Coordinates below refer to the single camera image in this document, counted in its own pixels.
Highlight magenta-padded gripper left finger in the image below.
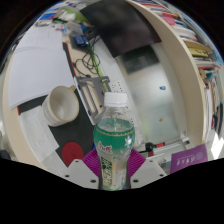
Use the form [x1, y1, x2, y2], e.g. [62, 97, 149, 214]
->
[64, 148, 102, 190]

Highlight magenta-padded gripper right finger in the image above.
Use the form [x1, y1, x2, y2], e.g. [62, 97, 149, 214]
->
[128, 148, 168, 190]

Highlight green-labelled clear drink bottle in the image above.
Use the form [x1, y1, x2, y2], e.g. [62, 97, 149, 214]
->
[92, 92, 136, 192]

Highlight flat round red coaster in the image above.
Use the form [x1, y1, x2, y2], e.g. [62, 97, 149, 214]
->
[61, 141, 85, 167]

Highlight black desk mat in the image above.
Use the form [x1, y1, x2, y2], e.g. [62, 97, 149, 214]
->
[16, 41, 101, 168]

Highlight purple pennant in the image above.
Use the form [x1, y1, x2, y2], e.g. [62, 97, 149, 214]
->
[169, 143, 208, 175]

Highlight white cup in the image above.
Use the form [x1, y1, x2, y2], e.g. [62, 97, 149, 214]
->
[41, 85, 81, 128]

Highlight grey metal laptop stand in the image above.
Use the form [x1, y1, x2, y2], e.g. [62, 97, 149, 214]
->
[73, 75, 113, 126]

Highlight beige shelf with books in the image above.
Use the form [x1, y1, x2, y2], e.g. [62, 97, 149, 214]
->
[128, 0, 224, 149]

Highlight white paper sheets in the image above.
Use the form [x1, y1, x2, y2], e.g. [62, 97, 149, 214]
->
[7, 24, 76, 110]

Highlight small blue device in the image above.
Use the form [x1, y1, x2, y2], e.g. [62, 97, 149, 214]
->
[73, 33, 90, 48]

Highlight black computer monitor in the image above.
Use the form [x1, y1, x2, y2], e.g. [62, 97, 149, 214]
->
[79, 0, 163, 58]

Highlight white wall socket panel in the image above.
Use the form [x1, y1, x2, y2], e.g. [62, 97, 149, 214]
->
[108, 79, 126, 96]

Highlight black cables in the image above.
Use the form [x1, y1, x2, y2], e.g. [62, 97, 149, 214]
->
[73, 34, 103, 79]

